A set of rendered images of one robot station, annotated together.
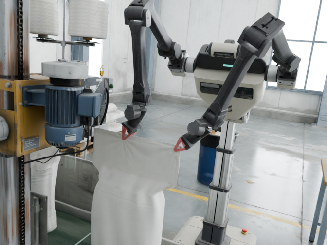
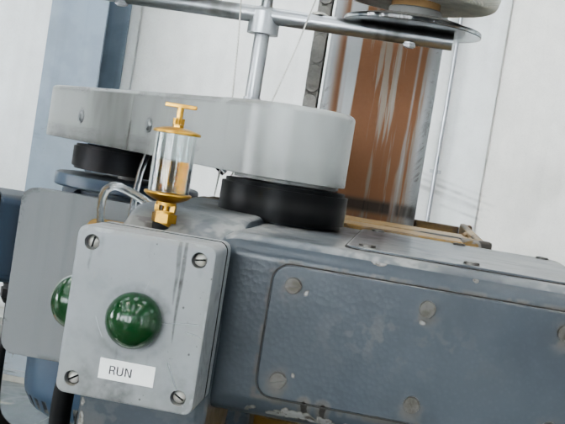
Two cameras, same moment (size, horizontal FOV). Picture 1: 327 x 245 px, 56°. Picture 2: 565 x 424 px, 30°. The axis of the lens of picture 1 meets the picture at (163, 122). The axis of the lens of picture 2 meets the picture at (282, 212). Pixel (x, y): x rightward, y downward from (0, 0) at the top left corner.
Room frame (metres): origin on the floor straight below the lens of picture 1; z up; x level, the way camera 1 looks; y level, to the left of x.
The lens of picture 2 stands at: (2.34, 0.25, 1.38)
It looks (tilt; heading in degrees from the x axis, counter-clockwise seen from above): 3 degrees down; 163
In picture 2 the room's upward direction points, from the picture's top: 9 degrees clockwise
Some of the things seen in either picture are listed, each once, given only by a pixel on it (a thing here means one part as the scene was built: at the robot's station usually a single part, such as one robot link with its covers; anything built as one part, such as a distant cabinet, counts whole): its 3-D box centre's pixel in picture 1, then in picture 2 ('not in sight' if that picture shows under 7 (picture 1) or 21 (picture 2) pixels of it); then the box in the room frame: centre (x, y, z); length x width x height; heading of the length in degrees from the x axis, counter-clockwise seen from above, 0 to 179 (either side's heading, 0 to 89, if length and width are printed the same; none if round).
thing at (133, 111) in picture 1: (136, 106); not in sight; (1.42, 0.13, 1.24); 0.11 x 0.09 x 0.12; 155
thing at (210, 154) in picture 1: (215, 156); not in sight; (3.62, -0.68, 0.32); 0.51 x 0.48 x 0.65; 156
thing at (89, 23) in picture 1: (88, 19); not in sight; (1.38, 0.36, 1.61); 0.17 x 0.17 x 0.17
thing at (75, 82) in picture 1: (64, 80); (129, 165); (1.24, 0.41, 1.35); 0.12 x 0.12 x 0.04
